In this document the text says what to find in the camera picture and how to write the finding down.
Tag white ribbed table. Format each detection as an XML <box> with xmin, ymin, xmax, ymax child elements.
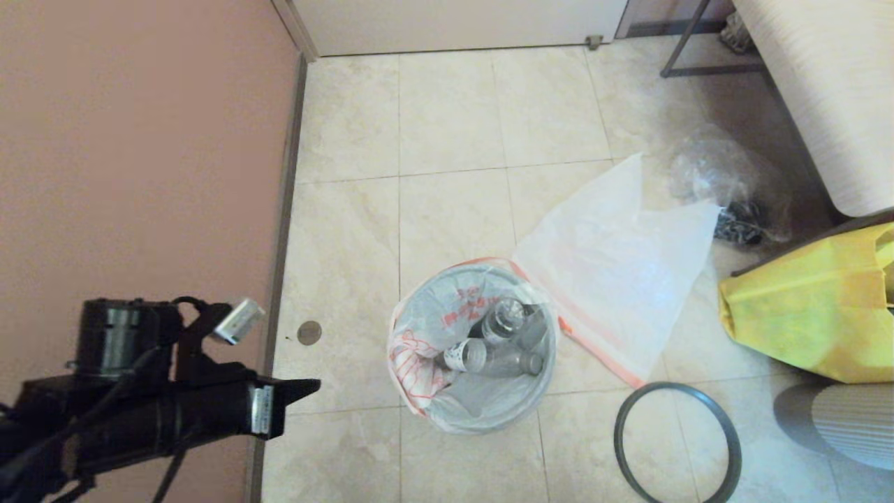
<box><xmin>730</xmin><ymin>0</ymin><xmax>894</xmax><ymax>217</ymax></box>

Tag grey cloth bundle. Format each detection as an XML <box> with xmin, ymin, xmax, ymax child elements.
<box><xmin>719</xmin><ymin>10</ymin><xmax>755</xmax><ymax>55</ymax></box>

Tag black crumpled item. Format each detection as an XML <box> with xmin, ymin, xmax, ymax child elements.
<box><xmin>712</xmin><ymin>201</ymin><xmax>765</xmax><ymax>247</ymax></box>

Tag white ribbed bin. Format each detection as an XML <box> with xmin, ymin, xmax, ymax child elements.
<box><xmin>810</xmin><ymin>383</ymin><xmax>894</xmax><ymax>472</ymax></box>

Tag white red-printed trash bag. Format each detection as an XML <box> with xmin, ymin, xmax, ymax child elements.
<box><xmin>386</xmin><ymin>257</ymin><xmax>559</xmax><ymax>435</ymax></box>

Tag white door frame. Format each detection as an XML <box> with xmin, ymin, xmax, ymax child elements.
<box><xmin>271</xmin><ymin>0</ymin><xmax>321</xmax><ymax>64</ymax></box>

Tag dark metal table frame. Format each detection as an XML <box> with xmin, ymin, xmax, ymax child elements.
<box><xmin>659</xmin><ymin>0</ymin><xmax>769</xmax><ymax>79</ymax></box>

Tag grey bin rim ring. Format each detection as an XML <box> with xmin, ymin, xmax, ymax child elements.
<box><xmin>615</xmin><ymin>381</ymin><xmax>742</xmax><ymax>503</ymax></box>

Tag clear plastic bottle dark label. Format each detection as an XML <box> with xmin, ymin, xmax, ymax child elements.
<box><xmin>477</xmin><ymin>297</ymin><xmax>529</xmax><ymax>348</ymax></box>

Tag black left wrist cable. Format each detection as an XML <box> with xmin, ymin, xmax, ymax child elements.
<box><xmin>150</xmin><ymin>447</ymin><xmax>191</xmax><ymax>503</ymax></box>

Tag crumpled clear plastic bag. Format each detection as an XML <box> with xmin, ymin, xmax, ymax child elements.
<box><xmin>667</xmin><ymin>126</ymin><xmax>793</xmax><ymax>245</ymax></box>

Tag white door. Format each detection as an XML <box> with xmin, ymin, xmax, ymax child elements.
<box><xmin>290</xmin><ymin>0</ymin><xmax>629</xmax><ymax>58</ymax></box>

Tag white pink-drawstring trash bag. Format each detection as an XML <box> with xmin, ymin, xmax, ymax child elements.
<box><xmin>512</xmin><ymin>152</ymin><xmax>722</xmax><ymax>388</ymax></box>

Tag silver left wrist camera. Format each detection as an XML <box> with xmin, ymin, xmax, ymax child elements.
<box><xmin>213</xmin><ymin>298</ymin><xmax>266</xmax><ymax>345</ymax></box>

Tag yellow fabric bag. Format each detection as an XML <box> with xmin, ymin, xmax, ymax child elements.
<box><xmin>719</xmin><ymin>222</ymin><xmax>894</xmax><ymax>385</ymax></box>

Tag clear plastic bottle white label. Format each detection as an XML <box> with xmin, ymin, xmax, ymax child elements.
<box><xmin>442</xmin><ymin>337</ymin><xmax>544</xmax><ymax>378</ymax></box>

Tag black round trash bin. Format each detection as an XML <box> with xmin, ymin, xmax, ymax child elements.
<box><xmin>391</xmin><ymin>260</ymin><xmax>558</xmax><ymax>434</ymax></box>

